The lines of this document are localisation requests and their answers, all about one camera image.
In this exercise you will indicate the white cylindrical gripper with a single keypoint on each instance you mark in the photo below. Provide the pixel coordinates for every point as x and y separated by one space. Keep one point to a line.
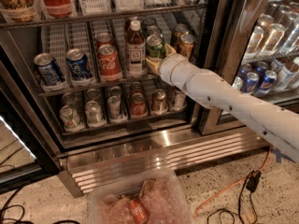
169 66

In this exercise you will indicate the green soda can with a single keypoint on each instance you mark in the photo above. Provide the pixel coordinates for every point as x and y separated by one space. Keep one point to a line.
155 46
148 23
155 31

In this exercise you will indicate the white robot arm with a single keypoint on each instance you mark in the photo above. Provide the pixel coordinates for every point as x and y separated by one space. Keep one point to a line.
278 126

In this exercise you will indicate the front brown gold can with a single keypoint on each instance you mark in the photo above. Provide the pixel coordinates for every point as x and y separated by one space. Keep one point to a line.
186 45

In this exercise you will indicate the brown gold can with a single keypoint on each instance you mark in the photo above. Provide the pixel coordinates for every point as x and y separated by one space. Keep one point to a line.
177 32
186 45

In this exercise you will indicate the back brown gold can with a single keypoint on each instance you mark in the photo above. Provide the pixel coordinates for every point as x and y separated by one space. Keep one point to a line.
177 32

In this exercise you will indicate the back red can bottom shelf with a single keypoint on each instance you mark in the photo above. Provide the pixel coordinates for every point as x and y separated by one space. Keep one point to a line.
136 87

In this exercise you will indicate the red can shelf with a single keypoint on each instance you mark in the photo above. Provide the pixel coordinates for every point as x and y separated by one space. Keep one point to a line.
136 87
138 104

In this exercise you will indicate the brown can bottom shelf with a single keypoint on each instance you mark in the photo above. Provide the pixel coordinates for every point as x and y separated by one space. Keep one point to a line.
158 101

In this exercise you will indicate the front red cola can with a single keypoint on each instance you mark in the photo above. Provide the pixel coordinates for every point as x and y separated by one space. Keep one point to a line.
108 60

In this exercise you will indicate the back red cola can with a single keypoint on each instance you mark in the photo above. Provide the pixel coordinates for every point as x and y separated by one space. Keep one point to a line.
104 39

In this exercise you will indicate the blue pepsi can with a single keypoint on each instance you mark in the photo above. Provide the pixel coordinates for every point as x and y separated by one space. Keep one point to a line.
78 64

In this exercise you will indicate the fridge glass door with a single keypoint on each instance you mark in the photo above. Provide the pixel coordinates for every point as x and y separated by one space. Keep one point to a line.
228 26

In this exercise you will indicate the blue pepsi can right fridge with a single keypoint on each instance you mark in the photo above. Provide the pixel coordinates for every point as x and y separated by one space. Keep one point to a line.
250 82

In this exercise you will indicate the white green can bottom left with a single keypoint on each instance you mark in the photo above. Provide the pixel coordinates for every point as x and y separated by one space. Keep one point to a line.
70 117

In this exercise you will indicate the blue silver can left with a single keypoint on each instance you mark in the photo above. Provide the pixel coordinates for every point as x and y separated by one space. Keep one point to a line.
49 69

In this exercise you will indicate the large red cola can top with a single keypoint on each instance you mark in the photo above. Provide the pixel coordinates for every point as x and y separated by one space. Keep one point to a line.
58 8

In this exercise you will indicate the red cola can in bin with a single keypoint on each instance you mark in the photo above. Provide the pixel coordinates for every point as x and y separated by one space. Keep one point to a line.
138 211

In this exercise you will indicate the brown tea bottle white cap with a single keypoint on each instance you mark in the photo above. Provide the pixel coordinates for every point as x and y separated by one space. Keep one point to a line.
135 50

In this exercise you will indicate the small bottle bottom right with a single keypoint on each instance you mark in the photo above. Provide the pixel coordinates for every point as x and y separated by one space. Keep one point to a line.
177 98

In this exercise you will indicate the clear plastic bin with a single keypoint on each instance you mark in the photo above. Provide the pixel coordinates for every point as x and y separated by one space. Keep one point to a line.
158 190

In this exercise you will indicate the black power adapter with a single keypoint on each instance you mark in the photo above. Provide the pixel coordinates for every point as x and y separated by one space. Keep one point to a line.
254 180

